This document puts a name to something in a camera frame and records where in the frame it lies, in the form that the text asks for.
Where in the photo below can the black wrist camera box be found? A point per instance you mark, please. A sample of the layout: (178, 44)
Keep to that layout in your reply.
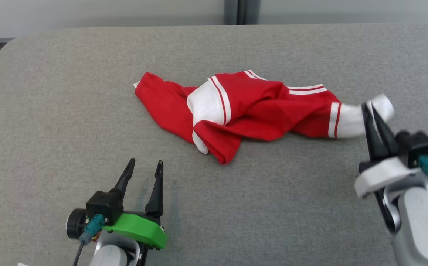
(419, 146)
(103, 205)

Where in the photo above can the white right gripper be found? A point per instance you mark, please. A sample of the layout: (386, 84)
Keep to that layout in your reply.
(380, 175)

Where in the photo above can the grey partition post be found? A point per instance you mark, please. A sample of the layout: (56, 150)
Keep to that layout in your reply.
(252, 11)
(231, 11)

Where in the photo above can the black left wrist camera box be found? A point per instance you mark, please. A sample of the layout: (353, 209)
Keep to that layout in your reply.
(103, 205)

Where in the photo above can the red jersey with black number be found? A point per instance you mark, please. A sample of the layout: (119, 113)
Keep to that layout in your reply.
(258, 107)

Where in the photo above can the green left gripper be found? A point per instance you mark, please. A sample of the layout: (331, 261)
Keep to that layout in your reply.
(143, 231)

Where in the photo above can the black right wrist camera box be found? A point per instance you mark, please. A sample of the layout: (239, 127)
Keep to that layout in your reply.
(419, 146)

